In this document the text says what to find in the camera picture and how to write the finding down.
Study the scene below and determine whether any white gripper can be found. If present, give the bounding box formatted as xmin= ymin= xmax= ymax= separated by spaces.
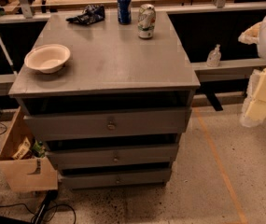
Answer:
xmin=238 ymin=16 xmax=266 ymax=127

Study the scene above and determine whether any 7up soda can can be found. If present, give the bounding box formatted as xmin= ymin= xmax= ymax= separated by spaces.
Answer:
xmin=138 ymin=4 xmax=156 ymax=39

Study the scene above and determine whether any blue Pepsi can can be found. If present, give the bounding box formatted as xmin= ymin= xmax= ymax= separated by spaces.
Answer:
xmin=117 ymin=0 xmax=132 ymax=24

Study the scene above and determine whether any white paper bowl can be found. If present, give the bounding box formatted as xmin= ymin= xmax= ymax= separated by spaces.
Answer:
xmin=24 ymin=44 xmax=71 ymax=74

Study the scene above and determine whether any clear hand sanitizer bottle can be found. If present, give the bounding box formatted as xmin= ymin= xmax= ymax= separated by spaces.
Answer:
xmin=206 ymin=44 xmax=221 ymax=67

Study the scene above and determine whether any middle grey drawer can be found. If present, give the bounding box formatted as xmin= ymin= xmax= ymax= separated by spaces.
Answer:
xmin=47 ymin=144 xmax=178 ymax=170

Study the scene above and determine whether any grey drawer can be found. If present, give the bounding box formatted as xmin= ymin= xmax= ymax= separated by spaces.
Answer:
xmin=24 ymin=107 xmax=191 ymax=141
xmin=61 ymin=168 xmax=172 ymax=189
xmin=47 ymin=144 xmax=178 ymax=170

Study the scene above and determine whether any grey drawer cabinet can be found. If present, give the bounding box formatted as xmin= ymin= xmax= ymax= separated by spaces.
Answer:
xmin=9 ymin=11 xmax=200 ymax=179

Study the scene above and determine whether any dark blue chip bag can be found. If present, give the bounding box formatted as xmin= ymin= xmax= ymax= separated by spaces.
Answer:
xmin=66 ymin=5 xmax=105 ymax=25

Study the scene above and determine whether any bottom grey drawer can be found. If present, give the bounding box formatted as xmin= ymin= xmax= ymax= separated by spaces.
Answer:
xmin=61 ymin=168 xmax=172 ymax=189

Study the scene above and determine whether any top grey drawer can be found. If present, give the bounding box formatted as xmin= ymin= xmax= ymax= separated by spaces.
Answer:
xmin=24 ymin=107 xmax=191 ymax=141

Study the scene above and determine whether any green packet in box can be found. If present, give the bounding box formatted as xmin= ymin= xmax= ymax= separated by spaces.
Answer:
xmin=32 ymin=141 xmax=45 ymax=158

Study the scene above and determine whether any snack packet in box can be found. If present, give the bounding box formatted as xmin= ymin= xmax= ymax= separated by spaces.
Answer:
xmin=12 ymin=137 xmax=31 ymax=160

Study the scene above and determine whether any cardboard box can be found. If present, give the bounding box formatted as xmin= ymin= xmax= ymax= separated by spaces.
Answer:
xmin=0 ymin=108 xmax=58 ymax=192

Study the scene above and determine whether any black cable on floor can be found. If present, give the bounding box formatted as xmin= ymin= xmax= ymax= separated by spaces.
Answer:
xmin=0 ymin=199 xmax=77 ymax=224

